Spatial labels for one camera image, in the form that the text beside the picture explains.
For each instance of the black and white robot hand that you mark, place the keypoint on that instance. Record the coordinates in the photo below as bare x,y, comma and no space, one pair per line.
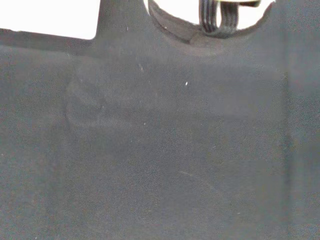
215,22

